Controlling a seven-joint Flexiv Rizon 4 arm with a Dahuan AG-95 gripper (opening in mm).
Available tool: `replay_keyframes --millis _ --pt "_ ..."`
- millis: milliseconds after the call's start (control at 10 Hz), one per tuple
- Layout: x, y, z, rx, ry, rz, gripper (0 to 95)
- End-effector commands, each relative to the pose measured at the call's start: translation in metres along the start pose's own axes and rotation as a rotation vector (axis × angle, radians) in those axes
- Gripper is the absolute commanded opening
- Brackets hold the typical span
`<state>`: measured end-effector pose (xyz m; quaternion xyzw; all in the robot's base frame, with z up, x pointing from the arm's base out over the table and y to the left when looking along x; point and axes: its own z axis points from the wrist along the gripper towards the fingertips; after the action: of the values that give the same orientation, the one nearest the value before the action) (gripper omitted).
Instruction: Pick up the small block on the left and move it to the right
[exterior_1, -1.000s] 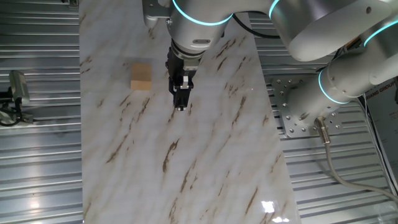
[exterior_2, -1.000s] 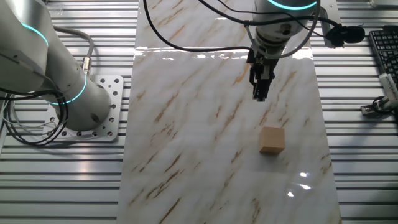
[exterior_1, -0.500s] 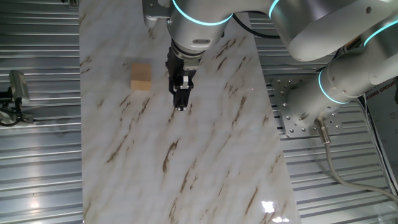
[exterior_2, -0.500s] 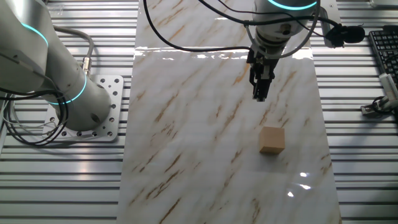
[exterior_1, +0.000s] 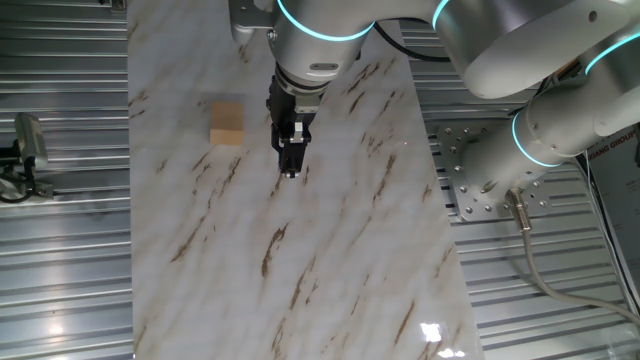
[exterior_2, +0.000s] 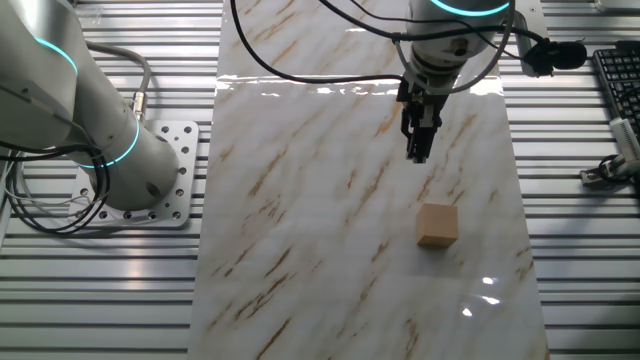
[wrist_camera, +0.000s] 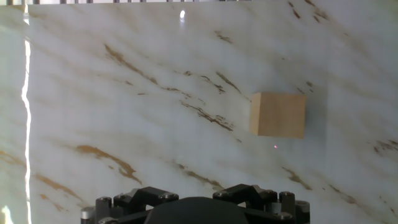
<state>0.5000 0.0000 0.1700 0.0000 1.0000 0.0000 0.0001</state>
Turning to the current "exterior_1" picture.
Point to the brown wooden board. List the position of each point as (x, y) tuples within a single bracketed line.
[(567, 70)]

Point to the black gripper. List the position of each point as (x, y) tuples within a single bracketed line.
[(282, 107)]

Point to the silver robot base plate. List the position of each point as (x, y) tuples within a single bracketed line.
[(447, 142)]

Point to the grey exterior camera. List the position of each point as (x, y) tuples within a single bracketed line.
[(31, 137)]

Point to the small wooden block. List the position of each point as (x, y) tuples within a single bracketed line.
[(226, 125)]

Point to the metal camera mount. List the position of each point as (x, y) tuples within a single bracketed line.
[(42, 190)]

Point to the marble pattern mat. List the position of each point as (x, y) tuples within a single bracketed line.
[(325, 225)]

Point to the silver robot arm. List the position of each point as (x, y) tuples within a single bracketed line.
[(500, 45)]

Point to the printed poster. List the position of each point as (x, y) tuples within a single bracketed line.
[(620, 190)]

